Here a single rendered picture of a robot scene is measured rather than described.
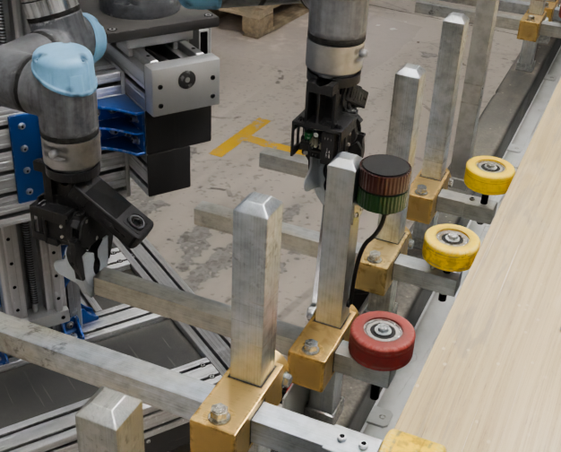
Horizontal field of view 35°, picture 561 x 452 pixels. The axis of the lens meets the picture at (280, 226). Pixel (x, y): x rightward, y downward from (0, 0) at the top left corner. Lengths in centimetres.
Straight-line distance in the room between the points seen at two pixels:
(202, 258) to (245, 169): 62
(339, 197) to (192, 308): 27
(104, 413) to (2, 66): 63
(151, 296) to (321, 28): 42
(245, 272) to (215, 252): 204
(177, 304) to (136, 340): 99
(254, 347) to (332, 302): 27
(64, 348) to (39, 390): 110
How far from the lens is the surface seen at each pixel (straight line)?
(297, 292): 271
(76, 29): 129
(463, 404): 104
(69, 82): 112
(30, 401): 207
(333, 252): 110
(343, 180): 105
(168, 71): 160
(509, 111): 228
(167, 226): 302
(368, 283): 133
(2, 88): 119
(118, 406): 66
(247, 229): 81
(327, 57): 115
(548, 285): 126
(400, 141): 129
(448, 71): 151
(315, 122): 117
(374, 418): 140
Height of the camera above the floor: 158
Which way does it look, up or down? 31 degrees down
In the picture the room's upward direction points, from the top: 3 degrees clockwise
